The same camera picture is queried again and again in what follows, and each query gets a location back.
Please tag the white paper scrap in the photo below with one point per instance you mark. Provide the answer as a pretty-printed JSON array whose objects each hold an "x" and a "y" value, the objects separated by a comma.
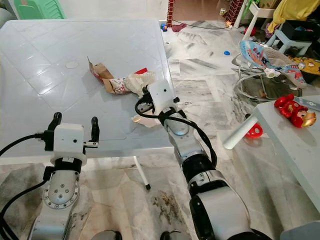
[{"x": 140, "y": 119}]

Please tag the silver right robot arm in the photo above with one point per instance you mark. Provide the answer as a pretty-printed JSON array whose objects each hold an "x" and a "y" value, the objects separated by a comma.
[{"x": 222, "y": 212}]

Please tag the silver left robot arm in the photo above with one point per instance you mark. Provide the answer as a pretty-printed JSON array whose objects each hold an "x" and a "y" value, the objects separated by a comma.
[{"x": 61, "y": 192}]

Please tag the crumpled white plastic bag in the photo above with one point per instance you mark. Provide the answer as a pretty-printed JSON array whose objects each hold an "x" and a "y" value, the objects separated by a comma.
[{"x": 137, "y": 81}]

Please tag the large white plastic table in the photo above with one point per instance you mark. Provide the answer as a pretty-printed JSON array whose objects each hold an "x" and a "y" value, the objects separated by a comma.
[{"x": 50, "y": 85}]

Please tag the torn brown cardboard wrapper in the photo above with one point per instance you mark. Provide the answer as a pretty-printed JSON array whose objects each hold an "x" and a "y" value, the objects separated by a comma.
[{"x": 107, "y": 80}]

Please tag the maroon cloth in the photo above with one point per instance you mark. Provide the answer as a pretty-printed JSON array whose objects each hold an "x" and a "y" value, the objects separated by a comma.
[{"x": 178, "y": 26}]

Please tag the red brick pillar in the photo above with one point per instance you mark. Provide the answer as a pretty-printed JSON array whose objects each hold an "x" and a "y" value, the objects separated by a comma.
[
  {"x": 170, "y": 12},
  {"x": 235, "y": 10}
]

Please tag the blue bottle cap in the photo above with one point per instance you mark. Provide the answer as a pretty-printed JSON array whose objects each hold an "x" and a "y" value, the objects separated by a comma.
[{"x": 226, "y": 52}]

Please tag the red plastic toy with holes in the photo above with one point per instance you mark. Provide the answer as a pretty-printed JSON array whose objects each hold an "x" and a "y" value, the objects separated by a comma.
[{"x": 255, "y": 131}]

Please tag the green plastic chair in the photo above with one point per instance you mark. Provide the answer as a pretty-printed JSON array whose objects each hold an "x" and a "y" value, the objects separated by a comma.
[{"x": 37, "y": 9}]

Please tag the colourful baby bouncer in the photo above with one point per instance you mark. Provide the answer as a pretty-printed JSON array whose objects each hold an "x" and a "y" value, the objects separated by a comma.
[{"x": 260, "y": 55}]

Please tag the red toy figure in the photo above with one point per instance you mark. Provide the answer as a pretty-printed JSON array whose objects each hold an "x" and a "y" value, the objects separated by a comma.
[{"x": 285, "y": 105}]

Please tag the pale blue kids stool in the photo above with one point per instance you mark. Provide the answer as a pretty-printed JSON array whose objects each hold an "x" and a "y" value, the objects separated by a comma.
[{"x": 282, "y": 39}]

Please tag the small white kids table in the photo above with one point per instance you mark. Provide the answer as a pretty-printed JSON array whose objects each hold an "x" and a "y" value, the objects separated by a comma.
[{"x": 290, "y": 145}]

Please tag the red gold toy mask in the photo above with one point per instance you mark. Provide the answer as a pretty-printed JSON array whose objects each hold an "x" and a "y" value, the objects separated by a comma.
[{"x": 305, "y": 119}]

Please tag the yellow cloth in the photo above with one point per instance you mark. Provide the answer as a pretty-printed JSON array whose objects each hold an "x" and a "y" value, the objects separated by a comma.
[{"x": 292, "y": 11}]

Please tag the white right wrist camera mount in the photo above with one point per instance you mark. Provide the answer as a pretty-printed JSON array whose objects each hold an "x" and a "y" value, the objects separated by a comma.
[{"x": 161, "y": 96}]

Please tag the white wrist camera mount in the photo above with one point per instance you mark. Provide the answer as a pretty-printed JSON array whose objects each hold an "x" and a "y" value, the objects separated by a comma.
[
  {"x": 161, "y": 96},
  {"x": 69, "y": 140}
]

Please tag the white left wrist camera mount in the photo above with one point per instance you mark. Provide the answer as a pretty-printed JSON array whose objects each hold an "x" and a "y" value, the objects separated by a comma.
[{"x": 69, "y": 140}]

